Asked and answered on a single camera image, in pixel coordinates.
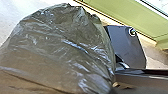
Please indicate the black plastic trash bag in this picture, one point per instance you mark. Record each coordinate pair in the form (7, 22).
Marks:
(56, 50)

